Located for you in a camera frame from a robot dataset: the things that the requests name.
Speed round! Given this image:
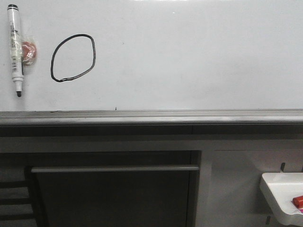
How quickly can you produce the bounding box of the red magnet taped to marker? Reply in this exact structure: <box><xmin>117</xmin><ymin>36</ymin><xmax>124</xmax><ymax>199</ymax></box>
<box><xmin>21</xmin><ymin>37</ymin><xmax>37</xmax><ymax>66</ymax></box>

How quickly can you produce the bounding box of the white black whiteboard marker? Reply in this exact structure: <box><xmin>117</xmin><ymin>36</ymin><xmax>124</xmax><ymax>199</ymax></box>
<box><xmin>7</xmin><ymin>4</ymin><xmax>24</xmax><ymax>97</ymax></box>

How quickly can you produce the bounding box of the white whiteboard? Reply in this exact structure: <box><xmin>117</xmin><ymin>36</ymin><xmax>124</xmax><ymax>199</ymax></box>
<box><xmin>0</xmin><ymin>0</ymin><xmax>303</xmax><ymax>111</ymax></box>

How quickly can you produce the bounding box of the white plastic tray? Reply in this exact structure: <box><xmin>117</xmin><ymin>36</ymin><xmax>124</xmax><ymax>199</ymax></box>
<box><xmin>260</xmin><ymin>173</ymin><xmax>303</xmax><ymax>227</ymax></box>

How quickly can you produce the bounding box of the red marker in tray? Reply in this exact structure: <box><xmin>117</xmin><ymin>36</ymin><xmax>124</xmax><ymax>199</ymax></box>
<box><xmin>292</xmin><ymin>196</ymin><xmax>303</xmax><ymax>210</ymax></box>

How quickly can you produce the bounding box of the dark cabinet panel with rail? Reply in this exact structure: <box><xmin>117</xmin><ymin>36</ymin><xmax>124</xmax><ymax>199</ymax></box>
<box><xmin>25</xmin><ymin>150</ymin><xmax>201</xmax><ymax>227</ymax></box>

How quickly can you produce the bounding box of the grey aluminium whiteboard tray rail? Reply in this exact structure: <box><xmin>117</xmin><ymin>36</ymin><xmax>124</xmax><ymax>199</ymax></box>
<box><xmin>0</xmin><ymin>109</ymin><xmax>303</xmax><ymax>137</ymax></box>

